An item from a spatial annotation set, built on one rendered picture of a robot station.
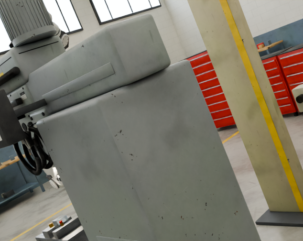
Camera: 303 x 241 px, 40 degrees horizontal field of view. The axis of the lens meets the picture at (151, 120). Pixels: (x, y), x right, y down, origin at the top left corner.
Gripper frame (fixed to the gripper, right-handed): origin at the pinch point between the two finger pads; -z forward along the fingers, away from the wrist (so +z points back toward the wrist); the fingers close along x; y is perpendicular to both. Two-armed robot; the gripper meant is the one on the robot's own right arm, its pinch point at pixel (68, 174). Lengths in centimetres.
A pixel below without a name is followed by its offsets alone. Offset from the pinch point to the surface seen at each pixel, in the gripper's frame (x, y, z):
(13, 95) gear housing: -10, -48, -18
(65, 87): 9, -41, -62
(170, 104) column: 36, -21, -89
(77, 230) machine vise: -8.7, 22.5, -24.9
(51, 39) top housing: 16, -65, -30
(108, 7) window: 352, -229, 926
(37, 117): -4.0, -34.7, -32.3
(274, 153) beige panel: 157, 67, 60
